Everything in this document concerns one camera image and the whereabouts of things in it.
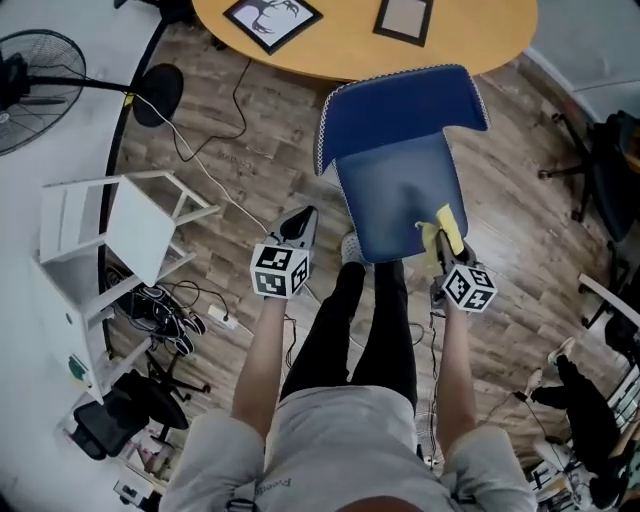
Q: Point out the blue chair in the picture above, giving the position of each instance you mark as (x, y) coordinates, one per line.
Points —
(395, 175)

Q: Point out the person's white shoe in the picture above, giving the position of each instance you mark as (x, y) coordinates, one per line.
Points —
(352, 247)

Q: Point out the person's black trousers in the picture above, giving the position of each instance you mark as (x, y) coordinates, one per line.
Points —
(385, 325)

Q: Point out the person's right forearm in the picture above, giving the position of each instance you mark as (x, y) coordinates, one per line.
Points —
(455, 375)

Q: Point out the black office chair with bag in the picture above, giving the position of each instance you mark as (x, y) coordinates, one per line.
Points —
(615, 170)

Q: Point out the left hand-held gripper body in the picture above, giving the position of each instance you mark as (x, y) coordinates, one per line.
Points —
(272, 270)

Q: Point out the black white sneaker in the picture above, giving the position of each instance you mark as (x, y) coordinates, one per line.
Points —
(181, 343)
(192, 324)

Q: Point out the round wooden table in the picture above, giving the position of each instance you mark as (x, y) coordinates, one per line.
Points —
(350, 50)

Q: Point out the white wooden chair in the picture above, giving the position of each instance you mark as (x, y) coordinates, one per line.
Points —
(135, 220)

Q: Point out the yellow wiping cloth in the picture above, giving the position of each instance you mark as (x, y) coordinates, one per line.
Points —
(450, 225)

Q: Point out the person's grey shirt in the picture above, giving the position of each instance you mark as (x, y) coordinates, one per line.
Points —
(350, 450)

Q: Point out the white wooden desk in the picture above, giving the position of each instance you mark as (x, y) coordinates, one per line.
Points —
(60, 320)

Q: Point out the green white box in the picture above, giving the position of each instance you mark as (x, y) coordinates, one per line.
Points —
(79, 370)

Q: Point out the black standing fan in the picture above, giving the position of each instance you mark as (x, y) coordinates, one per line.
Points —
(30, 85)

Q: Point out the black frame with brown insert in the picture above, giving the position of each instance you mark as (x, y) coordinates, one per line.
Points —
(402, 20)

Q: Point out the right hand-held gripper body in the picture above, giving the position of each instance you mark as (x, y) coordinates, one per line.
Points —
(467, 290)

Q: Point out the white power strip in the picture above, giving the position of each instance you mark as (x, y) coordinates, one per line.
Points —
(222, 316)

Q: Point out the black mesh office chair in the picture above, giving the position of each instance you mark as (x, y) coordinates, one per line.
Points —
(125, 410)

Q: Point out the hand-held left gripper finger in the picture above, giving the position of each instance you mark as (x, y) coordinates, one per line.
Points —
(307, 235)
(287, 227)

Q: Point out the person's left forearm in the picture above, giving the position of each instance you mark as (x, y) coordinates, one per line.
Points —
(260, 360)

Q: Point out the black frame with tree picture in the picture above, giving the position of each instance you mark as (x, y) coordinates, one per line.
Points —
(272, 20)

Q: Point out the white side desk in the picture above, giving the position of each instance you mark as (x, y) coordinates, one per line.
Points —
(610, 300)

